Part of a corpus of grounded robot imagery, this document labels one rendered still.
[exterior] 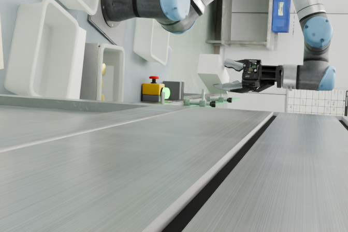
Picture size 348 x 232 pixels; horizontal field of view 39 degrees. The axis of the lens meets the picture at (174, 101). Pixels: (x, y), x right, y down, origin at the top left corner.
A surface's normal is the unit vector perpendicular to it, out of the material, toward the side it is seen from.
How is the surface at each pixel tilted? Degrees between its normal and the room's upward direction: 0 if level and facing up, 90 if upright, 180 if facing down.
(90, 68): 90
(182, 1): 9
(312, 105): 90
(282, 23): 91
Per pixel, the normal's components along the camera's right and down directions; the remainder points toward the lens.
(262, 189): 0.05, -1.00
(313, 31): -0.26, -0.13
